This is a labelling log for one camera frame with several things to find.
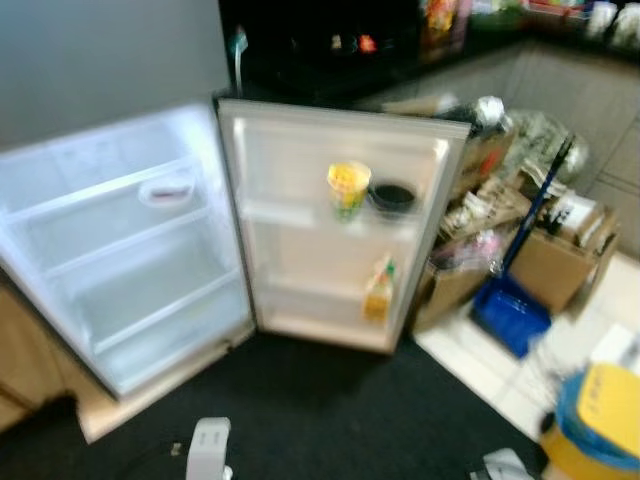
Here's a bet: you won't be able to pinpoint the white fridge door shelf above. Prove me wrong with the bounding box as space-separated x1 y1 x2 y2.
255 278 403 329
243 198 423 239

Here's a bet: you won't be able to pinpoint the clear glass fridge shelf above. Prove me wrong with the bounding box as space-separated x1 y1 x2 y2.
5 158 201 221
90 268 243 349
45 208 213 276

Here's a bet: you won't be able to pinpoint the light wooden fridge plinth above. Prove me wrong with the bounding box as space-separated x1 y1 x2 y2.
75 335 257 443

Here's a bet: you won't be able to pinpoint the grey open fridge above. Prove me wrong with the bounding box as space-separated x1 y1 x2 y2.
0 0 259 401

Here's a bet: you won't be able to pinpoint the white brown package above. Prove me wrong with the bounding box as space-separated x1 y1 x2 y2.
545 195 603 247

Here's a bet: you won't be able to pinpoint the brown cardboard box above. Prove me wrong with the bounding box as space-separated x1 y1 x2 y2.
508 228 617 317
413 255 497 333

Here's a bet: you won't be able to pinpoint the white plastic object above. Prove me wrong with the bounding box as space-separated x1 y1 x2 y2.
590 325 640 371

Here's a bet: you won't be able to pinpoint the crumpled clear plastic bag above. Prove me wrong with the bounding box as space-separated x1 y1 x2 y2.
515 110 591 187

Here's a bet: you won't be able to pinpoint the beige paper packages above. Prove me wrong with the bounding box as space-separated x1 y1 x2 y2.
455 180 531 243

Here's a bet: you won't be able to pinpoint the yellow bin with blue bag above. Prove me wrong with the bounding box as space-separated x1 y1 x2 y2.
540 362 640 480

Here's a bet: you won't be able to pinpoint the pink plastic bag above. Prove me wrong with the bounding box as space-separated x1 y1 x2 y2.
438 230 503 273

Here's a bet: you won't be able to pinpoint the grey kitchen cabinets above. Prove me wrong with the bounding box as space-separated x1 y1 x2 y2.
355 40 640 261

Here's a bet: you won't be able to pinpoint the shiny silver bag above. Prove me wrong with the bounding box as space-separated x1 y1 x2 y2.
470 95 507 131

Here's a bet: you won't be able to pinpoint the white ceramic jar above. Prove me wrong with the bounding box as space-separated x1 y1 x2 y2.
612 3 640 49

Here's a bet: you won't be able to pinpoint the white ceramic mug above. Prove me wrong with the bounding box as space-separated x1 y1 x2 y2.
588 0 616 39

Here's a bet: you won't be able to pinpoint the red plastic basket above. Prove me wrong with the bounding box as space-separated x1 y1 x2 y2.
520 0 591 21

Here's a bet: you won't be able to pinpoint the black round bowl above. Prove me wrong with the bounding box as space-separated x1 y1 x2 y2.
368 182 418 219

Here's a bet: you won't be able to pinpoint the yellow cup noodles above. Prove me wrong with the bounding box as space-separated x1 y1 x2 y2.
327 162 373 223

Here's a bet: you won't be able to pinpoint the yellow red snack packet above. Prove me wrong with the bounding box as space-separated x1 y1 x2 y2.
420 0 461 47

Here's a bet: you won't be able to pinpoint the black kitchen countertop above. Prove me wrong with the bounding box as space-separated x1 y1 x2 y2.
220 0 640 103

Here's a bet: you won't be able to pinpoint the white oval food container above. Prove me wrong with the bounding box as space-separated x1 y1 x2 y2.
138 175 196 209

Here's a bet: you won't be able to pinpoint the blue long-handled dustpan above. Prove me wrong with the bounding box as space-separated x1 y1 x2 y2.
470 135 577 359

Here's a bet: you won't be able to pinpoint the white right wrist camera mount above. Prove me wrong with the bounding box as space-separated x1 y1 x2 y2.
483 448 536 480

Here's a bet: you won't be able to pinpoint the teal upright handle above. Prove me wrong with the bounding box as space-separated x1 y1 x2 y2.
233 25 251 93

